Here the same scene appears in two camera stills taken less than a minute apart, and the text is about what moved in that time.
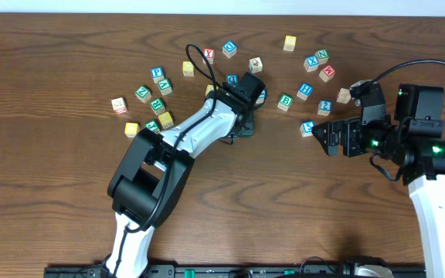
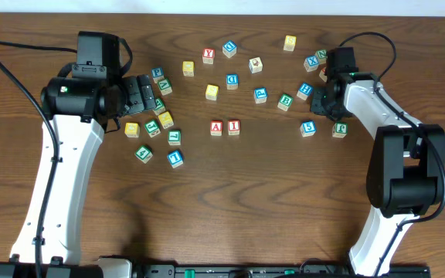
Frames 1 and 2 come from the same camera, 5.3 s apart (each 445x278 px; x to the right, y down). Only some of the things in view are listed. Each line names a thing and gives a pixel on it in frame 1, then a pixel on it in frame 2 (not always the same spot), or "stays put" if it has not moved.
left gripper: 249,130 → 135,102
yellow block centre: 208,89 stays put
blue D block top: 229,49 stays put
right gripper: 351,126 → 316,106
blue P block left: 157,73 stays put
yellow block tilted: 166,119 stays put
